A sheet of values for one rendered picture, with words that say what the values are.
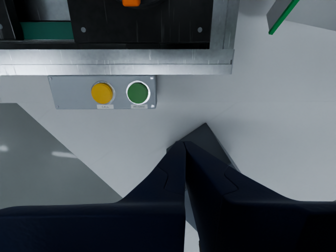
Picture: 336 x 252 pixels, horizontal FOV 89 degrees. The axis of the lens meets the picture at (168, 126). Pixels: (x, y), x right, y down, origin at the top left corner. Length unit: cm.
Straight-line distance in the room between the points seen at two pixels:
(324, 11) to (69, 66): 43
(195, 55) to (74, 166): 159
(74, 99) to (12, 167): 174
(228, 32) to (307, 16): 11
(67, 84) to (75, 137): 20
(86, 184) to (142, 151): 139
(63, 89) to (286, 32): 51
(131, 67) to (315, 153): 59
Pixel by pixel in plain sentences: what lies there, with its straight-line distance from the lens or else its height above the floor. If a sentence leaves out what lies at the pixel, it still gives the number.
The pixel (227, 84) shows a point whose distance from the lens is 48.
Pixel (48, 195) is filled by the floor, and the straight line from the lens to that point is 213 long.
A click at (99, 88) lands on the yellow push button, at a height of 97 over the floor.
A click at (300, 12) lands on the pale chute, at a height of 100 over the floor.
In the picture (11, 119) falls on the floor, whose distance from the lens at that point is 185.
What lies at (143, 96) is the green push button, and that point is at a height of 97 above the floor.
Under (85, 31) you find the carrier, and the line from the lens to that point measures 36.
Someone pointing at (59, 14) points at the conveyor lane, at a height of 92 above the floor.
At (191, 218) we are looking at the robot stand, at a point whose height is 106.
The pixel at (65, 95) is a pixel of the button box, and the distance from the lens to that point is 41.
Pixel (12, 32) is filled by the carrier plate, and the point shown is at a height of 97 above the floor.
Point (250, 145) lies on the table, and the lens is 57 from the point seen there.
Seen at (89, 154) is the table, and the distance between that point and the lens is 57.
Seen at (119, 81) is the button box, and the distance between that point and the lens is 36.
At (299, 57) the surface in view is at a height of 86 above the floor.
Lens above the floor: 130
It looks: 68 degrees down
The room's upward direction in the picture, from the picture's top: 178 degrees clockwise
